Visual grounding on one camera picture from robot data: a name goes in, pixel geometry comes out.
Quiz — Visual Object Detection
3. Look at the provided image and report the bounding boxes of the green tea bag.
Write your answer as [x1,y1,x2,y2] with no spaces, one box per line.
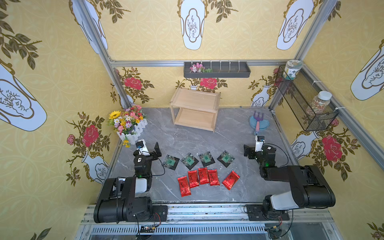
[217,151,235,168]
[199,151,215,167]
[181,153,199,170]
[162,155,180,171]

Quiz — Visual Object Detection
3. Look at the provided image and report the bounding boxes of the wooden two-tier shelf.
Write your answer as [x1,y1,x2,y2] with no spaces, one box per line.
[170,89,221,132]

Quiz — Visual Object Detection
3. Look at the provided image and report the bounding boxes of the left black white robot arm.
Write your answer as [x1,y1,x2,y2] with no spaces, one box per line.
[94,143,168,224]

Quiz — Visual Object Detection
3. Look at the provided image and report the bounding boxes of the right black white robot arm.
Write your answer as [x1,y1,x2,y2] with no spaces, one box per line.
[244,145,336,211]

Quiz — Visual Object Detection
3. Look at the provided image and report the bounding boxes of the red tea bag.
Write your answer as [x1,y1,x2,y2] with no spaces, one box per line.
[222,171,240,191]
[198,168,210,185]
[208,169,220,186]
[178,176,192,197]
[188,170,200,188]

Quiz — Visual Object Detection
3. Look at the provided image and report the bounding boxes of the blue dustpan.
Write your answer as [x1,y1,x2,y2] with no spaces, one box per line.
[249,116,270,131]

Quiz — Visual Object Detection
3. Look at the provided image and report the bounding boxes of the flower bouquet white fence pot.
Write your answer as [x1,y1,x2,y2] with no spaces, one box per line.
[108,105,148,148]

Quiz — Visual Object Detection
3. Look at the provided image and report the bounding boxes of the purple pink toy rake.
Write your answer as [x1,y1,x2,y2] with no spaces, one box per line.
[254,111,264,136]

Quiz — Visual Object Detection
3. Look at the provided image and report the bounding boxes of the small circuit board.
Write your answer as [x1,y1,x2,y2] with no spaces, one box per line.
[140,225,156,234]

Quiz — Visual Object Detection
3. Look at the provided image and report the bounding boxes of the glass jar white lid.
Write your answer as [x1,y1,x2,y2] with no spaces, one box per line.
[306,91,333,116]

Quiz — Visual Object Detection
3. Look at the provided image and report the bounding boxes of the patterned tin jar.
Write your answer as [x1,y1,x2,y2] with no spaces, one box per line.
[282,60,303,80]

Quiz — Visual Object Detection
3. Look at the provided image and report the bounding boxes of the pink flowers in tray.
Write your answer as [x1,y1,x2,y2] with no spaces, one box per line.
[190,63,213,73]

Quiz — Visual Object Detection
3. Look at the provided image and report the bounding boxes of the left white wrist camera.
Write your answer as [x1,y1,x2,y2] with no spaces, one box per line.
[136,139,150,156]

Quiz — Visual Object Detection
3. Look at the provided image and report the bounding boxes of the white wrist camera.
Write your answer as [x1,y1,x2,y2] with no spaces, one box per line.
[136,139,150,156]
[255,136,265,152]

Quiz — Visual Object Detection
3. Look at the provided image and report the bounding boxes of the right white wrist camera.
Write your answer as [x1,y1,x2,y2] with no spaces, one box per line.
[255,136,265,152]

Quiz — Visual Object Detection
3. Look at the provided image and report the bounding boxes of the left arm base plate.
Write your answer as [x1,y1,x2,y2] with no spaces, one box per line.
[126,205,168,222]

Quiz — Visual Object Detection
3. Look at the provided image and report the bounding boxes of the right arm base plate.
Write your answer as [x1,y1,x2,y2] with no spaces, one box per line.
[244,205,290,221]

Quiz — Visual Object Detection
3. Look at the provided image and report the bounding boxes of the black wire wall basket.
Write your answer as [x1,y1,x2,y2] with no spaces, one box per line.
[276,65,339,132]

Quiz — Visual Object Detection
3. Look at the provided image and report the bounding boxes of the aluminium rail frame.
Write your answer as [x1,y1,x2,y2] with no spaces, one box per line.
[75,202,343,240]

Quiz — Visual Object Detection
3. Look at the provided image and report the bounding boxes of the grey wall tray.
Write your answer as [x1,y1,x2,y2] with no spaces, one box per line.
[184,61,251,79]

